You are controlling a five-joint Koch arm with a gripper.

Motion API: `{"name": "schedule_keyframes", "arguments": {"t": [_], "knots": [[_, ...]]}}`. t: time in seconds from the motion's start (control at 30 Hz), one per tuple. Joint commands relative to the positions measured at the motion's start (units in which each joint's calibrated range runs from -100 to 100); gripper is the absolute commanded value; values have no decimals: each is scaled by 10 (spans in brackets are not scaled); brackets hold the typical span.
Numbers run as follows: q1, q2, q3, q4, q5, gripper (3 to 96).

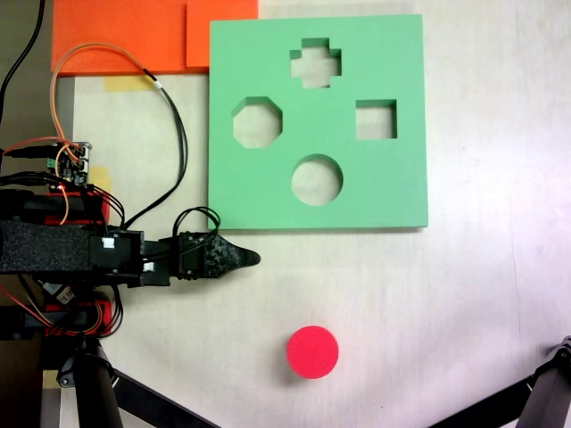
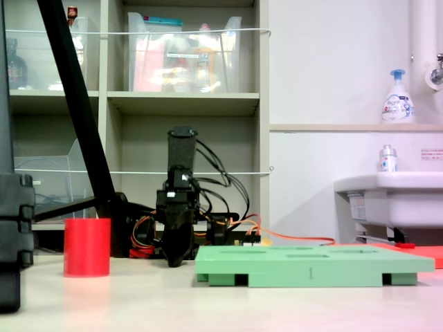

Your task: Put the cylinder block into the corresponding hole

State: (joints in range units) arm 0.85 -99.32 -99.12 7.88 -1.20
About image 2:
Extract red cylinder block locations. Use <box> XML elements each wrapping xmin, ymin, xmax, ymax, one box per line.
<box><xmin>63</xmin><ymin>217</ymin><xmax>112</xmax><ymax>279</ymax></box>

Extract black motor block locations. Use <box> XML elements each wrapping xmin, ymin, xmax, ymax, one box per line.
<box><xmin>206</xmin><ymin>214</ymin><xmax>240</xmax><ymax>247</ymax></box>

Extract green shape-hole board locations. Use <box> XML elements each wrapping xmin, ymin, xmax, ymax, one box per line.
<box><xmin>195</xmin><ymin>244</ymin><xmax>435</xmax><ymax>288</ymax></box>

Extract small circuit board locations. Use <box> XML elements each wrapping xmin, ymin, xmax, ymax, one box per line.
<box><xmin>230</xmin><ymin>237</ymin><xmax>271</xmax><ymax>248</ymax></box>

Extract beige shelf unit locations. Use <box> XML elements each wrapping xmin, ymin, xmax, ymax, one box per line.
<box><xmin>3</xmin><ymin>0</ymin><xmax>271</xmax><ymax>257</ymax></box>

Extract short black tripod leg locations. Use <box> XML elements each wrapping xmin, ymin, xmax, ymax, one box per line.
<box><xmin>33</xmin><ymin>196</ymin><xmax>101</xmax><ymax>223</ymax></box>

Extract pink packet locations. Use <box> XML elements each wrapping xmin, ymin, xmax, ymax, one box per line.
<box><xmin>132</xmin><ymin>38</ymin><xmax>164</xmax><ymax>93</ymax></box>

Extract yellow orange bottle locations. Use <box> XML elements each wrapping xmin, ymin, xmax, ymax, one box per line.
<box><xmin>192</xmin><ymin>23</ymin><xmax>218</xmax><ymax>93</ymax></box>

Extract long black tripod leg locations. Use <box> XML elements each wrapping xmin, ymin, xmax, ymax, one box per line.
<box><xmin>36</xmin><ymin>0</ymin><xmax>134</xmax><ymax>259</ymax></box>

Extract large clear plastic bin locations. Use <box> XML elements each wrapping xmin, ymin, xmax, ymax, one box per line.
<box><xmin>127</xmin><ymin>12</ymin><xmax>244</xmax><ymax>94</ymax></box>

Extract notched black stack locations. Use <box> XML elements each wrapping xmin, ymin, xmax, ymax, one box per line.
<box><xmin>0</xmin><ymin>172</ymin><xmax>36</xmax><ymax>314</ymax></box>

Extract clear bin with bottles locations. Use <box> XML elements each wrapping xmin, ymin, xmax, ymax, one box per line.
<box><xmin>5</xmin><ymin>16</ymin><xmax>89</xmax><ymax>92</ymax></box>

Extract dark round bottle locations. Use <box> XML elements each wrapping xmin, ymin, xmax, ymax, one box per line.
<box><xmin>6</xmin><ymin>37</ymin><xmax>28</xmax><ymax>91</ymax></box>

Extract small clear bottle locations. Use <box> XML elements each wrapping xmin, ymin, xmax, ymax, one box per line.
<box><xmin>377</xmin><ymin>144</ymin><xmax>399</xmax><ymax>173</ymax></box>

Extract bottle with red cap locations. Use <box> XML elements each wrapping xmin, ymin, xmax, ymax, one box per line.
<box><xmin>66</xmin><ymin>6</ymin><xmax>86</xmax><ymax>66</ymax></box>

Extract white sink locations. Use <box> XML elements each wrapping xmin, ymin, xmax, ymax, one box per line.
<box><xmin>333</xmin><ymin>170</ymin><xmax>443</xmax><ymax>243</ymax></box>

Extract white blue pump bottle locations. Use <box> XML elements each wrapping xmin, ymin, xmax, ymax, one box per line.
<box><xmin>381</xmin><ymin>68</ymin><xmax>417</xmax><ymax>125</ymax></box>

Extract metal faucet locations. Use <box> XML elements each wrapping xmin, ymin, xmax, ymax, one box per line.
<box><xmin>424</xmin><ymin>53</ymin><xmax>443</xmax><ymax>92</ymax></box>

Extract red cable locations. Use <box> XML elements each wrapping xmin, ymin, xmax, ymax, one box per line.
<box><xmin>129</xmin><ymin>244</ymin><xmax>156</xmax><ymax>259</ymax></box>

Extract orange wire loops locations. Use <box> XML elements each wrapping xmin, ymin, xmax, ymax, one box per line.
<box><xmin>130</xmin><ymin>210</ymin><xmax>161</xmax><ymax>250</ymax></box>

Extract white cord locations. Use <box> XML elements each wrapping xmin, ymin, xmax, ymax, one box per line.
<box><xmin>5</xmin><ymin>28</ymin><xmax>273</xmax><ymax>37</ymax></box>
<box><xmin>13</xmin><ymin>165</ymin><xmax>275</xmax><ymax>176</ymax></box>

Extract black wire bundle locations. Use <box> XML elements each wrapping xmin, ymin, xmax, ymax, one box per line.
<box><xmin>192</xmin><ymin>138</ymin><xmax>251</xmax><ymax>226</ymax></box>

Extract long orange cable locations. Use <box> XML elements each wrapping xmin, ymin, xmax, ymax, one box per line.
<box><xmin>237</xmin><ymin>213</ymin><xmax>336</xmax><ymax>247</ymax></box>

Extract white wall ledge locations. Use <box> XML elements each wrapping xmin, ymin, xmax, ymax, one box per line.
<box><xmin>269</xmin><ymin>123</ymin><xmax>443</xmax><ymax>133</ymax></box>

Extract dark grey post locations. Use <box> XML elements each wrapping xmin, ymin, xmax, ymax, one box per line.
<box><xmin>0</xmin><ymin>0</ymin><xmax>15</xmax><ymax>174</ymax></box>

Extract red-print wall label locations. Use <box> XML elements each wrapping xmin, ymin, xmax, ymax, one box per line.
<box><xmin>420</xmin><ymin>148</ymin><xmax>443</xmax><ymax>162</ymax></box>

